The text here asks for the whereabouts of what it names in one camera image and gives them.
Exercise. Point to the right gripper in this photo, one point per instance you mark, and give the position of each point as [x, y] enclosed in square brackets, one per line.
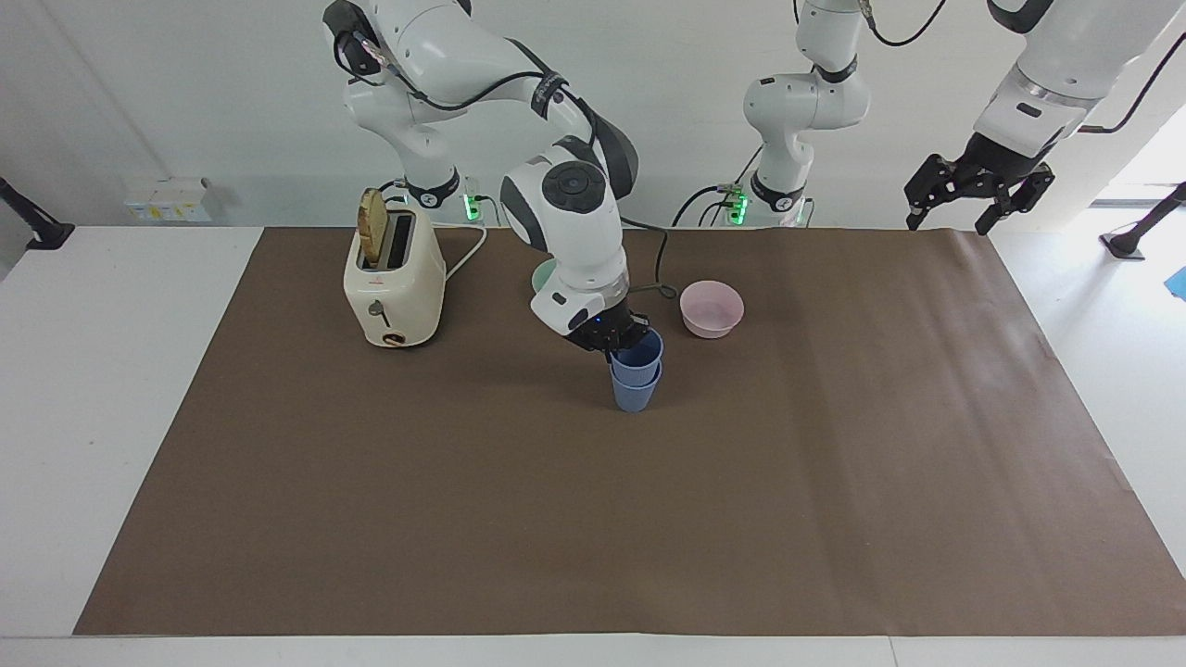
[604, 330]

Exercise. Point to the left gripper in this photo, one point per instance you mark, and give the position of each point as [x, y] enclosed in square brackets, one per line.
[1003, 165]

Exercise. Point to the blue cup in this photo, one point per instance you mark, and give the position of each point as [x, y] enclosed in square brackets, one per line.
[636, 398]
[639, 363]

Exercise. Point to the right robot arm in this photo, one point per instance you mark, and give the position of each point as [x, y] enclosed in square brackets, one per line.
[576, 232]

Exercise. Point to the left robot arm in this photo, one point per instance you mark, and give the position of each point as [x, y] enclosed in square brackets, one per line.
[788, 102]

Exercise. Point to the light green bowl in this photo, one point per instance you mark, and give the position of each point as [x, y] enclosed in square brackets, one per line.
[541, 278]

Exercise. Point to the pink bowl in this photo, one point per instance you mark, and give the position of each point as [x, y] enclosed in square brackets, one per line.
[711, 310]

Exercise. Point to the black stand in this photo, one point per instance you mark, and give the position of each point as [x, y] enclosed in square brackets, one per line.
[1132, 239]
[37, 230]

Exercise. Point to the cream toaster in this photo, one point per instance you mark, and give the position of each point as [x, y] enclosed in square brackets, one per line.
[394, 296]

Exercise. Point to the blue object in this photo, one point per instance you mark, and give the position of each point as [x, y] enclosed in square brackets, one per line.
[1179, 283]

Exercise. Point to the toast slice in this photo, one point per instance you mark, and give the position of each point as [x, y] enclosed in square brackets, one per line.
[372, 227]

